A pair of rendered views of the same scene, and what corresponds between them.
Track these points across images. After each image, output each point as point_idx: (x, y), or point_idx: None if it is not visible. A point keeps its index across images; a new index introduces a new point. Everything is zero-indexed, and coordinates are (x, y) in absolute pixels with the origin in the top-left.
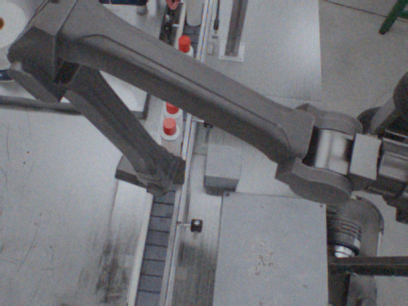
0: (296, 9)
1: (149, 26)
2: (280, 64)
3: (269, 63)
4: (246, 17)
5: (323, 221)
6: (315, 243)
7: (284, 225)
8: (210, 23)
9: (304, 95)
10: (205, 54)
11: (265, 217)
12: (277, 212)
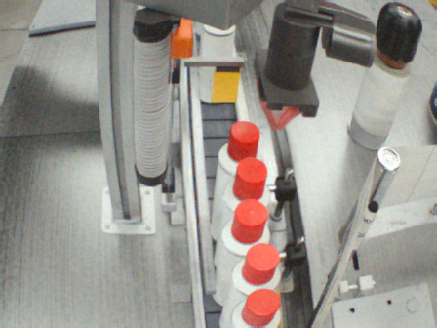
0: (1, 325)
1: (323, 200)
2: (36, 192)
3: (55, 191)
4: (104, 303)
5: (35, 18)
6: (49, 4)
7: (74, 7)
8: (188, 277)
9: (11, 143)
10: (182, 195)
11: (91, 7)
12: (78, 13)
